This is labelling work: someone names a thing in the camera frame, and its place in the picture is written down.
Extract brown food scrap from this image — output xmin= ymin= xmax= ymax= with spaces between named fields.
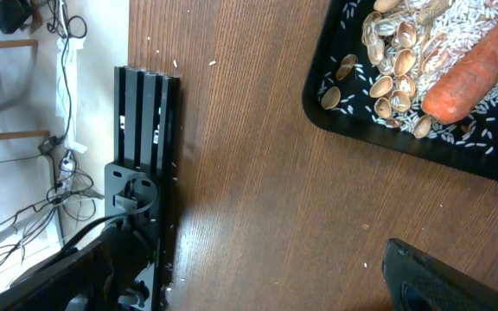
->
xmin=417 ymin=0 xmax=451 ymax=25

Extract black aluminium frame rail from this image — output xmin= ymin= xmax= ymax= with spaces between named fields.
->
xmin=105 ymin=67 xmax=181 ymax=310

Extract black floor cables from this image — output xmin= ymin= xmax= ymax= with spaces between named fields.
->
xmin=0 ymin=0 xmax=105 ymax=289

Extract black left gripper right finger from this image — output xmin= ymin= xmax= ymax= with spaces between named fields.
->
xmin=382 ymin=238 xmax=498 ymax=311

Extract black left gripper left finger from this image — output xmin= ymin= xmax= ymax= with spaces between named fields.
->
xmin=0 ymin=242 xmax=115 ymax=310

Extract orange carrot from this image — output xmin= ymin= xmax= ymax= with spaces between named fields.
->
xmin=421 ymin=23 xmax=498 ymax=124

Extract black rectangular food-waste tray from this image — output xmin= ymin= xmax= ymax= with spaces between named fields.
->
xmin=303 ymin=1 xmax=498 ymax=181

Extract rice and nutshell scraps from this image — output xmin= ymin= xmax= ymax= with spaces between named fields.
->
xmin=317 ymin=0 xmax=498 ymax=156

